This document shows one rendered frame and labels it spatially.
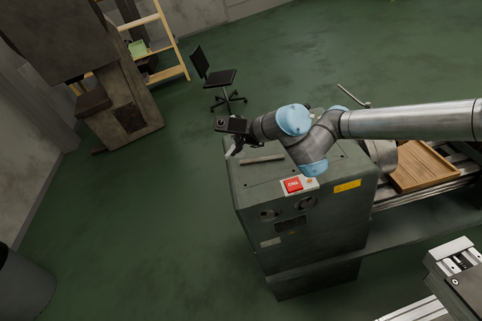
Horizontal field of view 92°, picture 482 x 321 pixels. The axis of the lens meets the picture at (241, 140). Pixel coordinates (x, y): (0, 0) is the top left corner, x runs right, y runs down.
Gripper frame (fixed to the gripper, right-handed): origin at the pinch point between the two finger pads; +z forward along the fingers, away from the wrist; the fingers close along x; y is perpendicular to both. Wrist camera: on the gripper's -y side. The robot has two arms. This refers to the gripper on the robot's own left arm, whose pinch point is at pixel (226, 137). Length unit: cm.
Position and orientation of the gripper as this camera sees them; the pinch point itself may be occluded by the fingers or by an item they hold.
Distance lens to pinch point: 82.4
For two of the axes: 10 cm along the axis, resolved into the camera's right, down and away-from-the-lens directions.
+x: 0.9, -9.8, 2.0
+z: -4.8, 1.3, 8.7
